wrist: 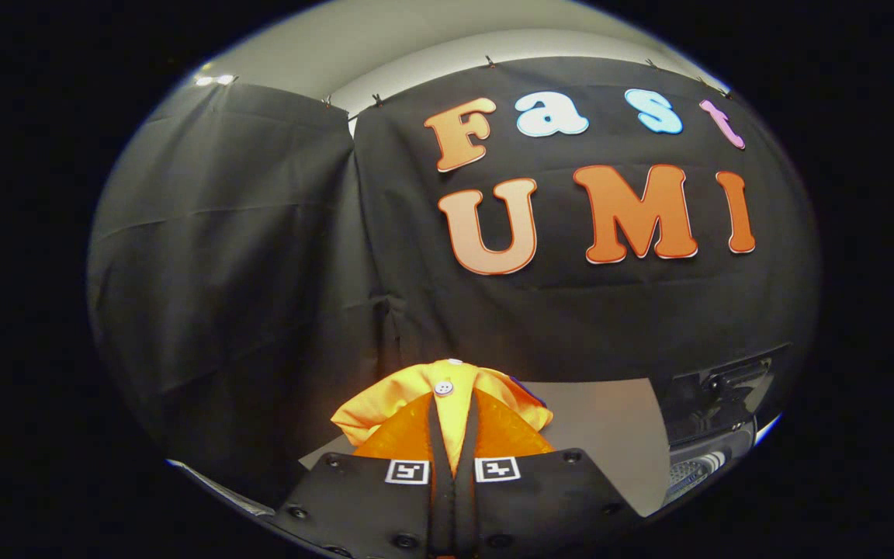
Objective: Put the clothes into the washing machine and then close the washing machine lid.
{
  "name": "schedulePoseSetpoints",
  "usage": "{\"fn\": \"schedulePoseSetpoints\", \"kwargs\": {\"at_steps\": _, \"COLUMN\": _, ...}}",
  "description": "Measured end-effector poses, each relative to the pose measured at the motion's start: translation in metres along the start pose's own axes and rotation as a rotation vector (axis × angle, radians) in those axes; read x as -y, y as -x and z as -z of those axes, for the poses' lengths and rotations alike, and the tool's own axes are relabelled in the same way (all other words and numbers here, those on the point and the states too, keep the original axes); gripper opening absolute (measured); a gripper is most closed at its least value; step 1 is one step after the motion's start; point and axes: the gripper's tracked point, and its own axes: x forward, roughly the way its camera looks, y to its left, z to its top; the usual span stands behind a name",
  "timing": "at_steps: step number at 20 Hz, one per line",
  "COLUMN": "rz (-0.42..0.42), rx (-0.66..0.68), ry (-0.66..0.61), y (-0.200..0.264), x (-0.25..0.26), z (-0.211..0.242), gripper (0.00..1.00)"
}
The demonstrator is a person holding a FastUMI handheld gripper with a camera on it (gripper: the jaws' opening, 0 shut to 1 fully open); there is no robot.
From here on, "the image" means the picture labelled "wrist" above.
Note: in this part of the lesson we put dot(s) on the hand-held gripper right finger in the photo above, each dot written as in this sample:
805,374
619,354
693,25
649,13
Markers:
466,505

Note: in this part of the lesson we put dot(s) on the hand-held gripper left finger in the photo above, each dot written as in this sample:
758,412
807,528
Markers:
441,497

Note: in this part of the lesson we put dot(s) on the orange yellow shirt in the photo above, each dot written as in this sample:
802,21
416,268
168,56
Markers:
393,400

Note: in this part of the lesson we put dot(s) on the black washing machine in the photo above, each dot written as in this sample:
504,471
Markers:
711,388

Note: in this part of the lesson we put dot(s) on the ceiling light panel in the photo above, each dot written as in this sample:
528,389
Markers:
216,80

